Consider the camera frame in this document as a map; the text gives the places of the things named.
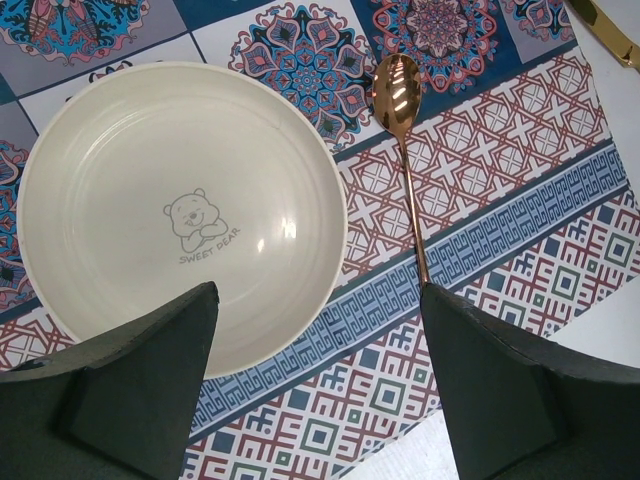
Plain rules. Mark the copper spoon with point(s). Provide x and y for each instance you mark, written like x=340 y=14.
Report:
x=397 y=95

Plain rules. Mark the patterned cloth placemat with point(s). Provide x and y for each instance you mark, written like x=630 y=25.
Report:
x=525 y=205

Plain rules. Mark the cream plate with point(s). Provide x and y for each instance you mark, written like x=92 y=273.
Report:
x=167 y=175

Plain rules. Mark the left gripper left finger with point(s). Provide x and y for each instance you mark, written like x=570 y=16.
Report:
x=117 y=406

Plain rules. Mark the gold knife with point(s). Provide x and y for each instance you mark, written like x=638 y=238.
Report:
x=607 y=33

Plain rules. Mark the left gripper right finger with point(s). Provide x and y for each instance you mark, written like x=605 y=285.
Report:
x=519 y=406

